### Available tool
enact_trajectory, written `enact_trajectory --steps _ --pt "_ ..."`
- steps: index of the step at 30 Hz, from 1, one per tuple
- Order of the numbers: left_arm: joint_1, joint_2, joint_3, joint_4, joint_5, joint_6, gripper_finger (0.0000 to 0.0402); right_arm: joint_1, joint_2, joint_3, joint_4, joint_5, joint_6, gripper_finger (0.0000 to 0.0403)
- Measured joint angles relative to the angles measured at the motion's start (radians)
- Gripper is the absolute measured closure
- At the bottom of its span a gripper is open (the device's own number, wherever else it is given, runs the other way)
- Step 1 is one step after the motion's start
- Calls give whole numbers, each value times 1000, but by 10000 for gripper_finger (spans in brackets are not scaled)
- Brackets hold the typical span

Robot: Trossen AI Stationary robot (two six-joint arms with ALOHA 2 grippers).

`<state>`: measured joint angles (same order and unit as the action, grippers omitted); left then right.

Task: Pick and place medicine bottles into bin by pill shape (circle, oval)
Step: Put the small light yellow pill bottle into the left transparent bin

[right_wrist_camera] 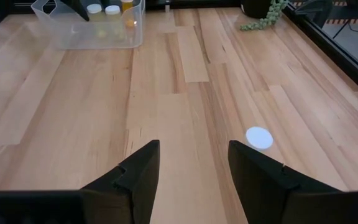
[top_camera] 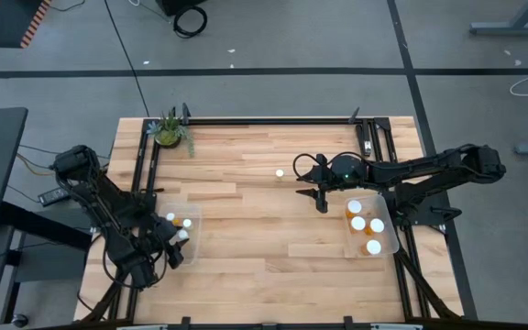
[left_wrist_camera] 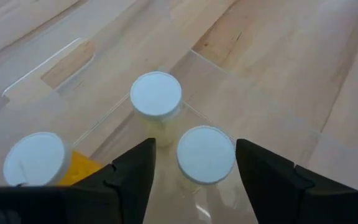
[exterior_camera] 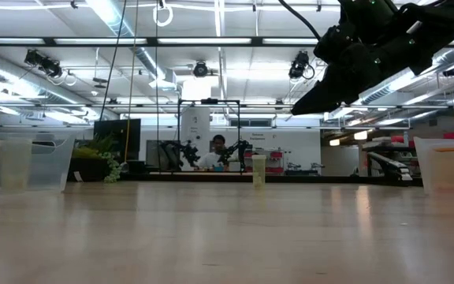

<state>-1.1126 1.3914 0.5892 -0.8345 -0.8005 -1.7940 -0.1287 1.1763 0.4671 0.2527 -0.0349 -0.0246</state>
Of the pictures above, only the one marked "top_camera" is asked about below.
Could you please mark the clear plastic bin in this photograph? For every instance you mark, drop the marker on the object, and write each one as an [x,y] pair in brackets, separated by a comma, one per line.
[385,206]
[190,249]

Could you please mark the black power adapter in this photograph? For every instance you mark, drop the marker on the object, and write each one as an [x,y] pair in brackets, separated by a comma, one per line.
[51,197]

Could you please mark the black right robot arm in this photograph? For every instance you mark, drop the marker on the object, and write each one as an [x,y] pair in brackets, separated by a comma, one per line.
[429,167]

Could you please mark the black mat orange striped edges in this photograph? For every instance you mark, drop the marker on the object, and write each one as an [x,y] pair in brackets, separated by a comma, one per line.
[7,23]

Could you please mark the large orange pill bottle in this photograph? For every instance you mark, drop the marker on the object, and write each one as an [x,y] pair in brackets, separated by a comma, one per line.
[358,223]
[377,225]
[354,206]
[373,247]

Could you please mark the black aluminium table frame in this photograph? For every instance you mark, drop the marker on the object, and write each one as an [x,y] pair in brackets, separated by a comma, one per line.
[268,121]

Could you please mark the black caster wheel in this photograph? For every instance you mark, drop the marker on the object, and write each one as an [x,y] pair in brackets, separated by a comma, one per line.
[20,321]

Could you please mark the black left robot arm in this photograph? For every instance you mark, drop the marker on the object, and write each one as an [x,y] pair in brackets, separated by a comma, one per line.
[108,215]

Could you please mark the white bracket plate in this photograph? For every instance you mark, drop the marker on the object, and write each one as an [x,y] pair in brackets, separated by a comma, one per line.
[142,327]
[397,327]

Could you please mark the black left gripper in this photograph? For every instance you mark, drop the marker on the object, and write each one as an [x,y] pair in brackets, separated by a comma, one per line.
[161,240]

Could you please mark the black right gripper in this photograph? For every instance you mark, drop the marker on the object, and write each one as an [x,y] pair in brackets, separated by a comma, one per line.
[342,174]

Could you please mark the small pill bottle white cap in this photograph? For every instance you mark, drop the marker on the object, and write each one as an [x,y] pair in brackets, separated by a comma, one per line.
[279,173]
[183,234]
[187,223]

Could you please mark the potted green succulent plant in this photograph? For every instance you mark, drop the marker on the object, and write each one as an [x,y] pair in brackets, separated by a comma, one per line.
[168,136]

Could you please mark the black box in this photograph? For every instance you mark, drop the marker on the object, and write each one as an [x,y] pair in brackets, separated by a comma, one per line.
[177,5]

